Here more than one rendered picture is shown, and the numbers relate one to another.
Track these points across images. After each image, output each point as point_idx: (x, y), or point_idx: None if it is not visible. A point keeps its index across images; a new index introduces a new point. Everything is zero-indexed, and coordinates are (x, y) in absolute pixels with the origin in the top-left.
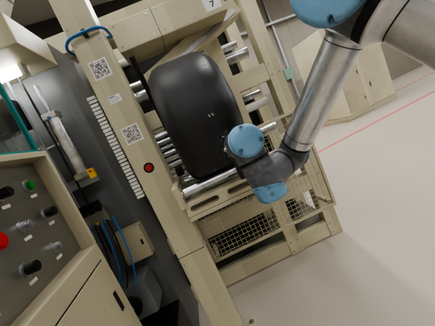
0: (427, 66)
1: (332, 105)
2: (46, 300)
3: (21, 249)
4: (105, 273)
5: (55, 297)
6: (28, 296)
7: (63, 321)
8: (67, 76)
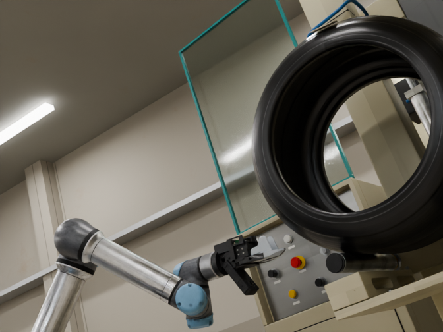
0: (76, 301)
1: (128, 282)
2: (312, 307)
3: (322, 267)
4: (387, 312)
5: (318, 309)
6: (319, 300)
7: (317, 326)
8: (423, 16)
